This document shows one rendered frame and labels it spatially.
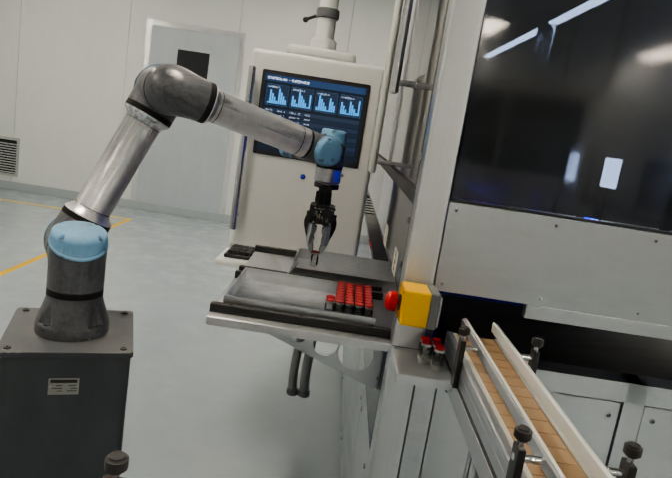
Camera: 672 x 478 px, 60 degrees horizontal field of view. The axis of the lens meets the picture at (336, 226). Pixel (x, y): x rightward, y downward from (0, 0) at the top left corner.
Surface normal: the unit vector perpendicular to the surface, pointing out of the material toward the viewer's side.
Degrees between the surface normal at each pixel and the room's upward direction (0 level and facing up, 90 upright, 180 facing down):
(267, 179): 90
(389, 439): 90
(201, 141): 90
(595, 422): 90
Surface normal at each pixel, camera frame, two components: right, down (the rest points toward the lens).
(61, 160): -0.02, 0.17
